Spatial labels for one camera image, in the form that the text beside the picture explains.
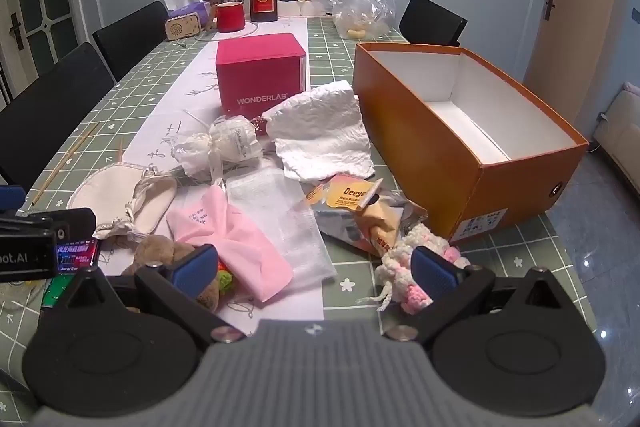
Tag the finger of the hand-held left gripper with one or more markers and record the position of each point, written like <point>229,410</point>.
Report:
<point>60,221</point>
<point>10,198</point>

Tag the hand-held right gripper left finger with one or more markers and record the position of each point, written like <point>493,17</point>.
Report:
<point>192,268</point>

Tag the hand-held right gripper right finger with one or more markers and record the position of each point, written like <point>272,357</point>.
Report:
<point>432,273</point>

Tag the orange crochet fruit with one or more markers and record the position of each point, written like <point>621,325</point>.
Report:
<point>225,278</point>

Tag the brown plush toy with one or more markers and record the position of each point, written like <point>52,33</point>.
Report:
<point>160,252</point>

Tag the pink white crochet piece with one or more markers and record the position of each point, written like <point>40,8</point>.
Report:
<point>395,269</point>

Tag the pink cloth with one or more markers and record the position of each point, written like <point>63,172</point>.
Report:
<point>235,247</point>

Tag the clear snack packet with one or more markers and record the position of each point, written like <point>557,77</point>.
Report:
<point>380,229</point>

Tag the white mesh bag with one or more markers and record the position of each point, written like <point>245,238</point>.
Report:
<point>280,217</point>

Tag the white ribbon-tied bundle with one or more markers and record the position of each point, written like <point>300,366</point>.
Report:
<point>230,142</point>

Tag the orange cardboard box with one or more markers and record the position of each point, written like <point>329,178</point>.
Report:
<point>425,137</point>

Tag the brown bear-shaped sponge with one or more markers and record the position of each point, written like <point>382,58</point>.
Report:
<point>257,125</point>

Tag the black smartphone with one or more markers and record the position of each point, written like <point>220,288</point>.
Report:
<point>75,252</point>

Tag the black chair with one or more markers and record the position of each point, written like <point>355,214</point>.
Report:
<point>130,37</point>
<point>430,22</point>
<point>50,107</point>

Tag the white printed table runner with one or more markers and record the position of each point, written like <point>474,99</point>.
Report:
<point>200,77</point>

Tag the glass pane door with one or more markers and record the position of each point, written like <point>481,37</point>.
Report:
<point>50,7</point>

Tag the red cube box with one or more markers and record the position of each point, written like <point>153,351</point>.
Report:
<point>250,77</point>

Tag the cream small radio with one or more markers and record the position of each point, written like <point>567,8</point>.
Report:
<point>182,28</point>

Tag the beige sofa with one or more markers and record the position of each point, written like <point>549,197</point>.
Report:
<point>620,132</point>

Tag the red mug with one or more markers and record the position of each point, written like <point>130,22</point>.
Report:
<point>230,18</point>

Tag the purple tissue box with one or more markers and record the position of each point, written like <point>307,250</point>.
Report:
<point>195,7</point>

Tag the white tray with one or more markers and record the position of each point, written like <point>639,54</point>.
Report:
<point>310,9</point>

